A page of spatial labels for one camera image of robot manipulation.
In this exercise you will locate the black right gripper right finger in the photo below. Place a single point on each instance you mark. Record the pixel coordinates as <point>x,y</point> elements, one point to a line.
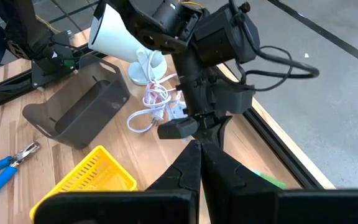
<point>225,177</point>

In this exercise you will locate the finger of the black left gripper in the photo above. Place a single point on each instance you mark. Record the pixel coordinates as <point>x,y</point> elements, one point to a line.
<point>221,127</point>
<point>207,129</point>

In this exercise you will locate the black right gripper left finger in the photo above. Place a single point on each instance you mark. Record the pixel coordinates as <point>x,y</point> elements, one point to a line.
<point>182,177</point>

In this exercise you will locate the green eraser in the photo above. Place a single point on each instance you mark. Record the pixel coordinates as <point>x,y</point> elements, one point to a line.
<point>272,182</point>

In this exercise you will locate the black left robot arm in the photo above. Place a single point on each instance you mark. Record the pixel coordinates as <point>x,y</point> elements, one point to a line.
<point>225,34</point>

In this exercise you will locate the yellow slotted plastic basket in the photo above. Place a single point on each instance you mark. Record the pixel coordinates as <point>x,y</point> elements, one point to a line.
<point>98,174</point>

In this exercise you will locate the dark grey translucent bin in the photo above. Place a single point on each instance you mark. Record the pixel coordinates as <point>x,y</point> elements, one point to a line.
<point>82,124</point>

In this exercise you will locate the white security camera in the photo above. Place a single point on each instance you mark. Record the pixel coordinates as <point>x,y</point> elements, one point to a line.
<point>113,37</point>

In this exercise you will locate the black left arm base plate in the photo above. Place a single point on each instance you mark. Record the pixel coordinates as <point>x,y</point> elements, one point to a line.
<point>47,76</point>

